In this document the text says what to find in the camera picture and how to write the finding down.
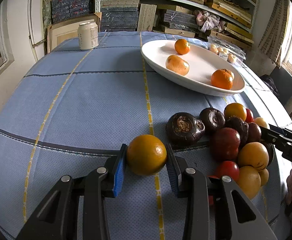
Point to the dark red plum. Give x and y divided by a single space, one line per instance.
225 144

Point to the metal shelf with boxes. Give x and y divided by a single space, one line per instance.
161 5

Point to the large dark water chestnut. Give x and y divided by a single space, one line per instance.
183 129

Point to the blue checked tablecloth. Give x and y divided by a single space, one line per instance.
73 101

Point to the mandarin at plate front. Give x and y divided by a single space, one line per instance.
222 78

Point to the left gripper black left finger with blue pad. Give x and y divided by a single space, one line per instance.
56 215

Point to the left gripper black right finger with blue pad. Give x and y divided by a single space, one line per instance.
234 214

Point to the dark chair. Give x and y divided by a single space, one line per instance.
280 83

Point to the mandarin at plate back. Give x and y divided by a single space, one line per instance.
182 46

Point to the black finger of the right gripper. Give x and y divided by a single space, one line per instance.
281 138

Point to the white beverage can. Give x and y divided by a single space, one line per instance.
88 35

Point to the pale orange persimmon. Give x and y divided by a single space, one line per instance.
177 65

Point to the yellow orange fruit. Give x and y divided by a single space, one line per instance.
254 154

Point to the framed picture leaning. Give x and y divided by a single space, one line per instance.
59 32

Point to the clear plastic fruit package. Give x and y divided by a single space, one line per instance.
226 50

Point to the red tomato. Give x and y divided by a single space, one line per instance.
227 168

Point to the large orange fruit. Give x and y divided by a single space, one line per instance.
146 155

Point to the mandarin at plate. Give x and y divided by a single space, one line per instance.
182 46
222 78

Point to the pink plastic bag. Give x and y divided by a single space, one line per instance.
207 21

